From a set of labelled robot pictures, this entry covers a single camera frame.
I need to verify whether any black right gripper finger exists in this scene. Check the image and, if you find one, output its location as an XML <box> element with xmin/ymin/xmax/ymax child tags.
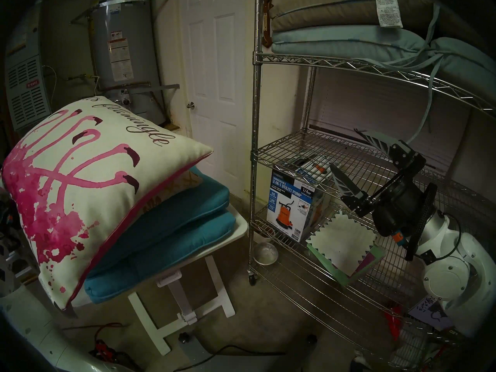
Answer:
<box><xmin>329</xmin><ymin>163</ymin><xmax>367</xmax><ymax>201</ymax></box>
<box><xmin>353</xmin><ymin>128</ymin><xmax>400</xmax><ymax>157</ymax></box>

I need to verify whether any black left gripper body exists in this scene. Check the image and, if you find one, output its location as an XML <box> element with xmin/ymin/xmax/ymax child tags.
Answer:
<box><xmin>0</xmin><ymin>200</ymin><xmax>21</xmax><ymax>256</ymax></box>

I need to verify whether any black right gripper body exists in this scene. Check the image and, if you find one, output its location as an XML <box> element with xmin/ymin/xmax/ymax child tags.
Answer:
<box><xmin>340</xmin><ymin>140</ymin><xmax>427</xmax><ymax>247</ymax></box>

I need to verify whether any pink splash print cushion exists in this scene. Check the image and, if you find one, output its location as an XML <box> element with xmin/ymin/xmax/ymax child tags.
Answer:
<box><xmin>2</xmin><ymin>95</ymin><xmax>214</xmax><ymax>312</ymax></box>

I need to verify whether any cream floral leaf cushion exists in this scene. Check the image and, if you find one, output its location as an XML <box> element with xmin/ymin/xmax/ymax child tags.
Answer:
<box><xmin>141</xmin><ymin>169</ymin><xmax>205</xmax><ymax>215</ymax></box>

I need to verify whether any pale blue bench cushion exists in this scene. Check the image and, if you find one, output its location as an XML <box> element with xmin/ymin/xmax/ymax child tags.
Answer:
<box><xmin>271</xmin><ymin>26</ymin><xmax>496</xmax><ymax>147</ymax></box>

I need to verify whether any brown bench cushion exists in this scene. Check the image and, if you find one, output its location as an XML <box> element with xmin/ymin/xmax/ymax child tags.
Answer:
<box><xmin>269</xmin><ymin>0</ymin><xmax>496</xmax><ymax>46</ymax></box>

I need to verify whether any teal tufted seat cushion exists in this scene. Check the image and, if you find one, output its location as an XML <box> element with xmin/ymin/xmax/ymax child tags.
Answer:
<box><xmin>84</xmin><ymin>210</ymin><xmax>237</xmax><ymax>305</ymax></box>
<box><xmin>91</xmin><ymin>166</ymin><xmax>231</xmax><ymax>272</ymax></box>

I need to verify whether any utility pump cardboard box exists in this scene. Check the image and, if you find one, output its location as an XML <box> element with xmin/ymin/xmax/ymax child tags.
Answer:
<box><xmin>267</xmin><ymin>153</ymin><xmax>341</xmax><ymax>243</ymax></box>

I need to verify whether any purple paper sheet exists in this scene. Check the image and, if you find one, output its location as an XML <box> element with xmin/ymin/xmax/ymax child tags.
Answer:
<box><xmin>351</xmin><ymin>251</ymin><xmax>377</xmax><ymax>277</ymax></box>

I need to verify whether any metal bowl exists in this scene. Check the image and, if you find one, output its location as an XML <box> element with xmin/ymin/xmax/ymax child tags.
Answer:
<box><xmin>253</xmin><ymin>242</ymin><xmax>279</xmax><ymax>266</ymax></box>

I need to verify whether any white box with black print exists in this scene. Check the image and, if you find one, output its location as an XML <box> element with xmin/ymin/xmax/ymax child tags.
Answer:
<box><xmin>407</xmin><ymin>296</ymin><xmax>455</xmax><ymax>332</ymax></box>

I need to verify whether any red plastic object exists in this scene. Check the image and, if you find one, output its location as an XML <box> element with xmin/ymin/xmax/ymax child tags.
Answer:
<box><xmin>386</xmin><ymin>305</ymin><xmax>403</xmax><ymax>341</ymax></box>

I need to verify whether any grey furnace unit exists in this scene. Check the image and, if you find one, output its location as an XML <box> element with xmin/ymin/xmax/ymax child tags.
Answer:
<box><xmin>4</xmin><ymin>0</ymin><xmax>53</xmax><ymax>132</ymax></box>

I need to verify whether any white panel door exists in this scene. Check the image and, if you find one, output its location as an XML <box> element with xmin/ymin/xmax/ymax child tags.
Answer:
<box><xmin>180</xmin><ymin>0</ymin><xmax>258</xmax><ymax>205</ymax></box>

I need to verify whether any white overbed table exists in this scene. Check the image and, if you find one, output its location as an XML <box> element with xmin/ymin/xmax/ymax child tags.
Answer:
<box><xmin>39</xmin><ymin>203</ymin><xmax>248</xmax><ymax>356</ymax></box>

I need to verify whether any grey floor plate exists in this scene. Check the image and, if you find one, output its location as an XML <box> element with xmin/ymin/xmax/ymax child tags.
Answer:
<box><xmin>182</xmin><ymin>334</ymin><xmax>217</xmax><ymax>372</ymax></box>

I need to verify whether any grey water heater tank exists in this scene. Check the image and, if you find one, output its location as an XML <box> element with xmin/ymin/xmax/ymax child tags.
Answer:
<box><xmin>87</xmin><ymin>0</ymin><xmax>173</xmax><ymax>126</ymax></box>

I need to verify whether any black braided cable sleeve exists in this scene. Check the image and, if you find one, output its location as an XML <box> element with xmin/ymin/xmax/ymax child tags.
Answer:
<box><xmin>404</xmin><ymin>183</ymin><xmax>439</xmax><ymax>262</ymax></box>

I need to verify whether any metal step ladder frame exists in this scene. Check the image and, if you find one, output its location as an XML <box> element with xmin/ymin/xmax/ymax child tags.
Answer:
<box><xmin>0</xmin><ymin>236</ymin><xmax>39</xmax><ymax>287</ymax></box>

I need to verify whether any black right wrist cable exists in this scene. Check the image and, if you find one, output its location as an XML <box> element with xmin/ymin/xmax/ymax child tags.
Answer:
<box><xmin>422</xmin><ymin>216</ymin><xmax>462</xmax><ymax>264</ymax></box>

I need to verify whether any chrome wire shelving rack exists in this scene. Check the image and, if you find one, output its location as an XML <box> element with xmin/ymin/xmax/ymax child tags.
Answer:
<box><xmin>248</xmin><ymin>0</ymin><xmax>496</xmax><ymax>372</ymax></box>

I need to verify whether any red floor cable bundle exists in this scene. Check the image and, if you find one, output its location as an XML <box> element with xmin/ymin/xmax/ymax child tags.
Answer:
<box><xmin>62</xmin><ymin>323</ymin><xmax>130</xmax><ymax>370</ymax></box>

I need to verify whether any black floor cable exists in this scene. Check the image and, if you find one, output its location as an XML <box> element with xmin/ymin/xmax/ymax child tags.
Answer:
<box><xmin>172</xmin><ymin>346</ymin><xmax>287</xmax><ymax>372</ymax></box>

